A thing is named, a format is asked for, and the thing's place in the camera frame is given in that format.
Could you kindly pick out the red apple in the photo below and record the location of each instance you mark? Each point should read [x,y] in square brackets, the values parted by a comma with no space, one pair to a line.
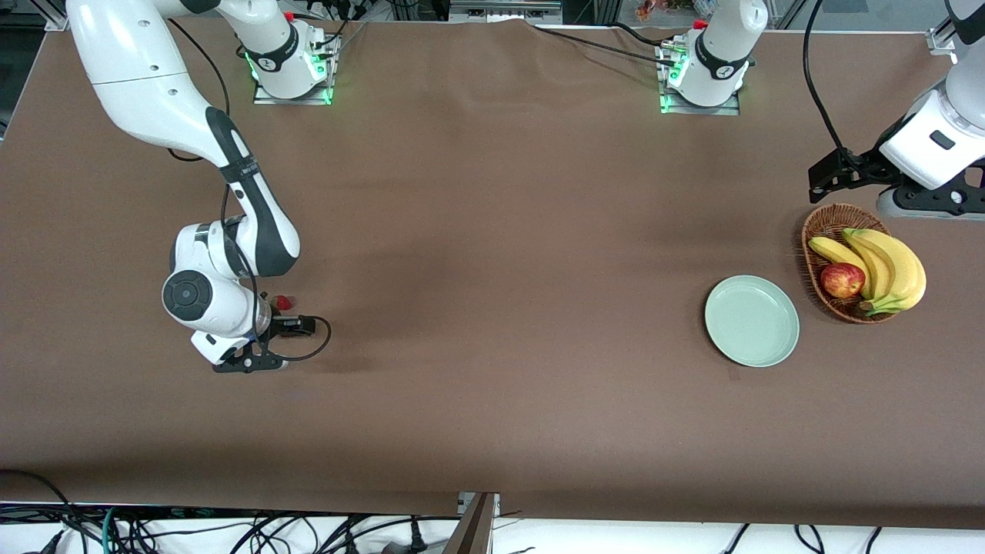
[841,281]

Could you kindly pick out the grey aluminium table profile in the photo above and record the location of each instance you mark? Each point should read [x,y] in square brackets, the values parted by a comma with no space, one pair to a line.
[473,531]

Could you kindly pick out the colourful toy items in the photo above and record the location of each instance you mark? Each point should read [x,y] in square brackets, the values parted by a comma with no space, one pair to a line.
[650,9]

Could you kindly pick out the red strawberry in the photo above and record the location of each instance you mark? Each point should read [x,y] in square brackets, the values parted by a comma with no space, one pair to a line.
[284,303]

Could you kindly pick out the brown table cover sheet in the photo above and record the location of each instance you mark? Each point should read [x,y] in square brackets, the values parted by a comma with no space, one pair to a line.
[492,231]

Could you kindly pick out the silver aluminium frame profile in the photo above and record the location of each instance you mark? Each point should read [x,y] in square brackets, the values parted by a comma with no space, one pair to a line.
[55,21]

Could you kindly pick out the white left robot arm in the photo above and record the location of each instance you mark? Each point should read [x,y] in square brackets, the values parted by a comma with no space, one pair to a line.
[723,46]

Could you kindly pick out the pale green round plate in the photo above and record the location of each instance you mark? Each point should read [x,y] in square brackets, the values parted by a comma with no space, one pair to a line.
[750,323]

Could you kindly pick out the grey equipment box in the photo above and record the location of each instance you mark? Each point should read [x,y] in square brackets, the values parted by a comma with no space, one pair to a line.
[500,11]

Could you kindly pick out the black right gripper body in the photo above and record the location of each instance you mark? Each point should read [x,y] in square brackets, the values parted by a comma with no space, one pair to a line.
[280,325]

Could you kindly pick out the short yellow banana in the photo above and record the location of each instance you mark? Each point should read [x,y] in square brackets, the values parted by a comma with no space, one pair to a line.
[835,250]

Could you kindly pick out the silver aluminium corner bracket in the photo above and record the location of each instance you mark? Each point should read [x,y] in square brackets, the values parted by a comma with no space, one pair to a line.
[940,40]

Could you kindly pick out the brown wicker basket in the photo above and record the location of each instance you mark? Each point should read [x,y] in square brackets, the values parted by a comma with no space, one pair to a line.
[827,223]

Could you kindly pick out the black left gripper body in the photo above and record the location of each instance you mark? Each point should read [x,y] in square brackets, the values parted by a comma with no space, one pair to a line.
[870,163]

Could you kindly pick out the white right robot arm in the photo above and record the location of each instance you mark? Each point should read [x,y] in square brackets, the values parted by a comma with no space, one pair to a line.
[138,77]

